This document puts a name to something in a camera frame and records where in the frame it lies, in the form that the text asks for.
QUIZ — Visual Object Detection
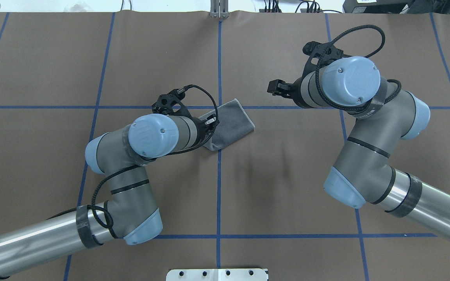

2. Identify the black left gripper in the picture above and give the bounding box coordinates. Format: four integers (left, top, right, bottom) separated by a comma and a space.
188, 115, 220, 150

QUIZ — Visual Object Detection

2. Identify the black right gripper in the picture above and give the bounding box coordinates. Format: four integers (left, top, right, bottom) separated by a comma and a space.
267, 78, 307, 106

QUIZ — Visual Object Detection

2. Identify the pink and grey towel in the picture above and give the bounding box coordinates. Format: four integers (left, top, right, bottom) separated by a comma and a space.
204, 98, 255, 151

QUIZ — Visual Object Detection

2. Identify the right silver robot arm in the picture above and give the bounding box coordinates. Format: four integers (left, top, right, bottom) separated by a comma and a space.
267, 56, 450, 240

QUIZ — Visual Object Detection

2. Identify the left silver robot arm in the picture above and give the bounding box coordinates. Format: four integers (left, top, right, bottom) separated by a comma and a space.
0, 113, 220, 280

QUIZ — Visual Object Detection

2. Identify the black box with label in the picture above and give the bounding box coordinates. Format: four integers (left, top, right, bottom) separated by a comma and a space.
342, 0, 414, 14

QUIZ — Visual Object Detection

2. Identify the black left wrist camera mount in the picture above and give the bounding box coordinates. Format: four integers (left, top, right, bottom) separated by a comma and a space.
152, 88, 192, 118

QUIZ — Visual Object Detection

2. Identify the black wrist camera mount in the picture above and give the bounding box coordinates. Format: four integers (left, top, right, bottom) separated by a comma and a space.
301, 41, 350, 78
152, 88, 192, 118

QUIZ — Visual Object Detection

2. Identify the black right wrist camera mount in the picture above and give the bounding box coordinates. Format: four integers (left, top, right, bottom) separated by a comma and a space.
301, 41, 350, 78

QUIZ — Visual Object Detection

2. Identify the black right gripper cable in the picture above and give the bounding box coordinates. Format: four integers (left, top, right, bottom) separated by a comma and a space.
314, 24, 402, 114

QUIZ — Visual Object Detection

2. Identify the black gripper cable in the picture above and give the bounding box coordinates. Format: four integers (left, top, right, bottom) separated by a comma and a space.
314, 24, 402, 114
88, 84, 220, 230

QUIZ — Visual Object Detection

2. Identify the aluminium frame post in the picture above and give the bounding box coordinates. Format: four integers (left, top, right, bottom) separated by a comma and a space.
210, 0, 230, 19

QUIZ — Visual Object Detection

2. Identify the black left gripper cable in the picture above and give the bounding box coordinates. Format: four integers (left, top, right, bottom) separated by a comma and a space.
88, 84, 220, 230

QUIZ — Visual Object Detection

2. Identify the white pedestal column with base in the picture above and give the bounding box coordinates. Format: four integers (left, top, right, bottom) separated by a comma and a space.
166, 268, 270, 281

